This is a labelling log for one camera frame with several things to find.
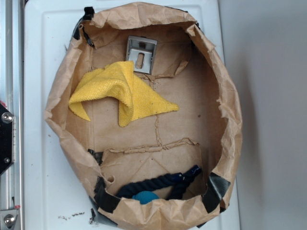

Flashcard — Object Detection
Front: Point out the black mounting plate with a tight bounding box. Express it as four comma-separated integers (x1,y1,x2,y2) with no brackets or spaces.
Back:
0,101,14,175

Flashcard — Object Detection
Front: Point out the metal corner bracket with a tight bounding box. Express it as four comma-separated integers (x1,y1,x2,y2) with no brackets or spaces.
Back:
0,209,20,230

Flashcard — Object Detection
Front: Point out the blue ball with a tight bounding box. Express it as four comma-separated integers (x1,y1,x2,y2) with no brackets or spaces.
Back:
132,191,159,205

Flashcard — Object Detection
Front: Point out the aluminium frame rail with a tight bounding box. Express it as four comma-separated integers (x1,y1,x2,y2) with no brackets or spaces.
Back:
0,0,24,230

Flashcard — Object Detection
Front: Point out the white tray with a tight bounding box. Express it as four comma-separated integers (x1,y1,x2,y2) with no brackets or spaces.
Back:
23,0,242,230

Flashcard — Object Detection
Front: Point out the yellow microfiber cloth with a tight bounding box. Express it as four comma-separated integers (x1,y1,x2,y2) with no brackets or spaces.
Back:
69,61,179,127

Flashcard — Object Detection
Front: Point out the brown paper bag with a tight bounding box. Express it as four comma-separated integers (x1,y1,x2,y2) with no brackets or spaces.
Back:
45,2,242,230

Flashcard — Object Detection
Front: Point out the dark blue rope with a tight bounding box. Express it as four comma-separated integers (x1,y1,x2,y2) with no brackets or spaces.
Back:
116,164,201,201

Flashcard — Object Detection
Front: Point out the metal angle bracket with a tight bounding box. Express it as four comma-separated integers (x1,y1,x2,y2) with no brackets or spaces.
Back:
126,35,158,74

